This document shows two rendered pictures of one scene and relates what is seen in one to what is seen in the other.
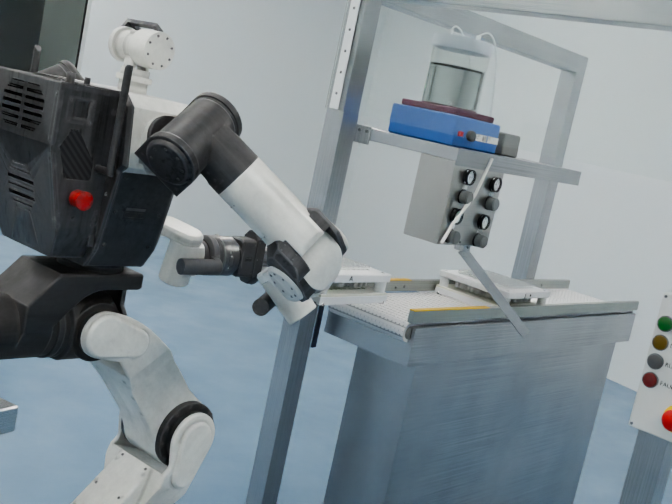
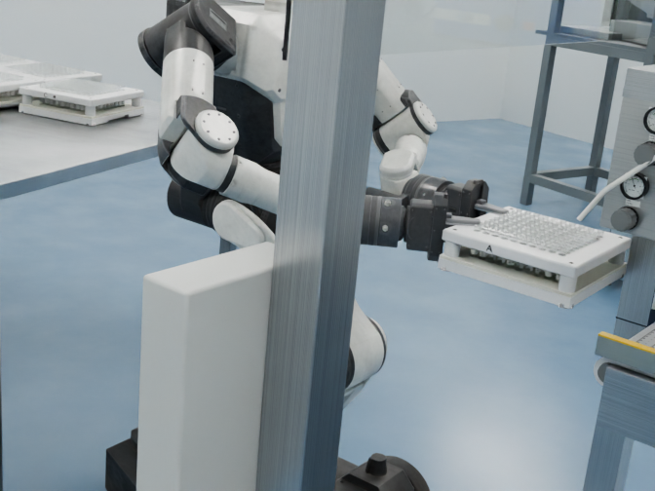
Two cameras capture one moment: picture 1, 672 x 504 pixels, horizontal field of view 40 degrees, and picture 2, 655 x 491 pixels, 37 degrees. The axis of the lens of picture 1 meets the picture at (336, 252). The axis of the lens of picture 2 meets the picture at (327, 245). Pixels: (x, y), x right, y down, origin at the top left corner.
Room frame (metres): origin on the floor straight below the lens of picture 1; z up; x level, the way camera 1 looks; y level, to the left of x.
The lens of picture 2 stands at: (1.68, -1.57, 1.38)
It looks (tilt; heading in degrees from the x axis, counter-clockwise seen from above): 18 degrees down; 87
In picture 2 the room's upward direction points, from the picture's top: 5 degrees clockwise
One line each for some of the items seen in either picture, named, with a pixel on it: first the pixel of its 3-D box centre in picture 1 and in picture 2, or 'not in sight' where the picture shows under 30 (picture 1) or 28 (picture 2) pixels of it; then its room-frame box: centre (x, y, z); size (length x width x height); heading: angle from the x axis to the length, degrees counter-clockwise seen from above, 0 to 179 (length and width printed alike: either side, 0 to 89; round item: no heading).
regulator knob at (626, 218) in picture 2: (453, 234); (624, 215); (2.17, -0.26, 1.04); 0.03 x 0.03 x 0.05; 50
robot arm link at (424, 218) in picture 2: not in sight; (409, 224); (1.92, 0.06, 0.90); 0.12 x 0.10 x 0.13; 173
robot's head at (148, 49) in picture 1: (140, 53); not in sight; (1.65, 0.41, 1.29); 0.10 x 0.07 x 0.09; 52
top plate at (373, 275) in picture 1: (320, 264); (538, 239); (2.14, 0.03, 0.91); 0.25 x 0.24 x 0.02; 51
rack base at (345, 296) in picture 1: (315, 284); (533, 265); (2.14, 0.03, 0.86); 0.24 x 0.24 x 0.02; 51
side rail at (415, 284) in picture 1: (469, 284); not in sight; (2.87, -0.43, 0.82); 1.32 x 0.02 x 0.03; 140
